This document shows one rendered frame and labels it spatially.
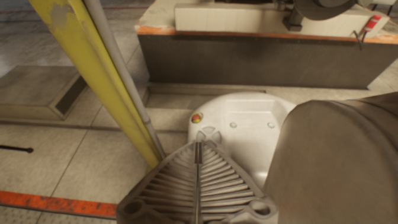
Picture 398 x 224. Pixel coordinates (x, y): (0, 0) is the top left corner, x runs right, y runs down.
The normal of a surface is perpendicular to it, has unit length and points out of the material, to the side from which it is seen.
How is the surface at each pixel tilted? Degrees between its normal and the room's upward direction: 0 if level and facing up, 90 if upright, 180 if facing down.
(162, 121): 0
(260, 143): 0
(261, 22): 90
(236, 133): 0
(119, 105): 90
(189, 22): 90
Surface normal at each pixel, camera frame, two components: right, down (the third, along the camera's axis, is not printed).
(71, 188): 0.00, -0.66
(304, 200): -1.00, 0.00
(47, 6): -0.05, 0.75
